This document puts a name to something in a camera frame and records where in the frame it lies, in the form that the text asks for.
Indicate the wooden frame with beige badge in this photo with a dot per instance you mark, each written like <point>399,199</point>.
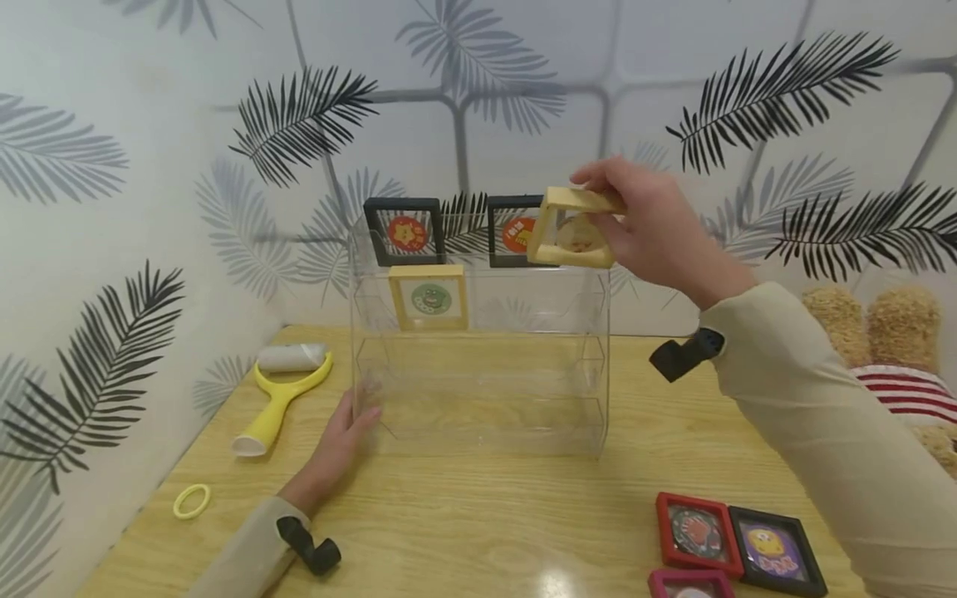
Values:
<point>557,249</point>

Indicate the clear acrylic display shelf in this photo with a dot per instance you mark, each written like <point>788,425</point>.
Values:
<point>486,390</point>

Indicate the person's right thumb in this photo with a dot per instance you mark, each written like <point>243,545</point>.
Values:
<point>614,239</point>

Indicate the person's left thumb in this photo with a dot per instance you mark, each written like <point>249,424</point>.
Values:
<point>368,418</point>

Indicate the red frame with dark badge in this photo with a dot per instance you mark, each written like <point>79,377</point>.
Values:
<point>697,533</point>

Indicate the wooden frame with green badge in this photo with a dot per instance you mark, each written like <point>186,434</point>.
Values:
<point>429,299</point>

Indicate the person's left forearm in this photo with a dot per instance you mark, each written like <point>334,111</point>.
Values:
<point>250,552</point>

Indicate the yellow lint roller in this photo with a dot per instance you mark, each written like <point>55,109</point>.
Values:
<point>278,399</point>

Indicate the black frame with red badge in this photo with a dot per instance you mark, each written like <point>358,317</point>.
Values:
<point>512,235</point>

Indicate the person's right index finger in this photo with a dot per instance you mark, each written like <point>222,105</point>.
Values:
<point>598,176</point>

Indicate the black frame with purple badge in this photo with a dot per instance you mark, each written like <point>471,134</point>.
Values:
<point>776,551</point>

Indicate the person's left fingers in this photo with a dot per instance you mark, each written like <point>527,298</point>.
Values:
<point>354,400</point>

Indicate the person's right hand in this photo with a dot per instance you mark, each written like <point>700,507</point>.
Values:
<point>665,228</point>

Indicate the person's left hand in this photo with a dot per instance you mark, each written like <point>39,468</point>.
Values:
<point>329,461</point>

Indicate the black wrist band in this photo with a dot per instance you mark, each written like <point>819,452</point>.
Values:
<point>310,546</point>
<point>684,355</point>

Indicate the brown plush toy striped shirt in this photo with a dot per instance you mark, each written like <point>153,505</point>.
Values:
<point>901,357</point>

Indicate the person's right forearm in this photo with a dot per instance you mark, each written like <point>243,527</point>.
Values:
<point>837,448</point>

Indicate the black frame with orange badge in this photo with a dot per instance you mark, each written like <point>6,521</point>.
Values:
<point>406,232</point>

